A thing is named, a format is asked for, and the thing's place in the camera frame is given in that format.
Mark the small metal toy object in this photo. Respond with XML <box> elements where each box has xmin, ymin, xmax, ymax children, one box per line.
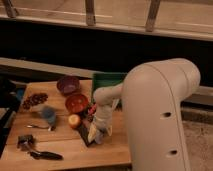
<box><xmin>17</xmin><ymin>134</ymin><xmax>35</xmax><ymax>151</ymax></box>

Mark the purple bowl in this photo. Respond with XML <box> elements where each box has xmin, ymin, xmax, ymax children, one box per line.
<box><xmin>56</xmin><ymin>76</ymin><xmax>80</xmax><ymax>95</ymax></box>

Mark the yellow white gripper body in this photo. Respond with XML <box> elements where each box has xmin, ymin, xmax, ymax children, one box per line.
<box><xmin>88</xmin><ymin>122</ymin><xmax>112</xmax><ymax>142</ymax></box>

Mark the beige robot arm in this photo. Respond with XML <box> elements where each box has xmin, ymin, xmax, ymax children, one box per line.
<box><xmin>88</xmin><ymin>58</ymin><xmax>201</xmax><ymax>171</ymax></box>

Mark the red bowl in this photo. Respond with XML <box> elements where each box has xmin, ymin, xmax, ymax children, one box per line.
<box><xmin>65</xmin><ymin>94</ymin><xmax>89</xmax><ymax>114</ymax></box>

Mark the yellow red apple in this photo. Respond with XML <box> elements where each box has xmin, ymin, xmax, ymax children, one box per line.
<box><xmin>68</xmin><ymin>114</ymin><xmax>81</xmax><ymax>129</ymax></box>

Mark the grey towel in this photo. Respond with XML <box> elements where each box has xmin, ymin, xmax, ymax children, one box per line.
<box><xmin>94</xmin><ymin>133</ymin><xmax>104</xmax><ymax>144</ymax></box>

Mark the metal spoon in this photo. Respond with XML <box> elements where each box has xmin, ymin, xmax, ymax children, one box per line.
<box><xmin>26</xmin><ymin>125</ymin><xmax>54</xmax><ymax>131</ymax></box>

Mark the black remote control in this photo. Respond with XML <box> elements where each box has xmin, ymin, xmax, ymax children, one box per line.
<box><xmin>78</xmin><ymin>125</ymin><xmax>94</xmax><ymax>147</ymax></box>

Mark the bunch of dark grapes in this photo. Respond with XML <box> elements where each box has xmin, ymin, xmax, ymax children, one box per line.
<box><xmin>22</xmin><ymin>93</ymin><xmax>48</xmax><ymax>110</ymax></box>

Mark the black handled tool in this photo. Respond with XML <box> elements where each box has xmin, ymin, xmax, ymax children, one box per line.
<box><xmin>30</xmin><ymin>151</ymin><xmax>63</xmax><ymax>160</ymax></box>

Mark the green plastic tray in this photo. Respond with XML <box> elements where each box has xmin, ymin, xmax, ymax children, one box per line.
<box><xmin>91</xmin><ymin>72</ymin><xmax>126</xmax><ymax>94</ymax></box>

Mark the wooden cutting board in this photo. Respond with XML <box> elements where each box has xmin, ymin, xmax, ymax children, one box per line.
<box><xmin>0</xmin><ymin>82</ymin><xmax>131</xmax><ymax>171</ymax></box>

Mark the red handled spatula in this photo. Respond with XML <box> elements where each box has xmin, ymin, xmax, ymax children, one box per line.
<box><xmin>86</xmin><ymin>104</ymin><xmax>96</xmax><ymax>122</ymax></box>

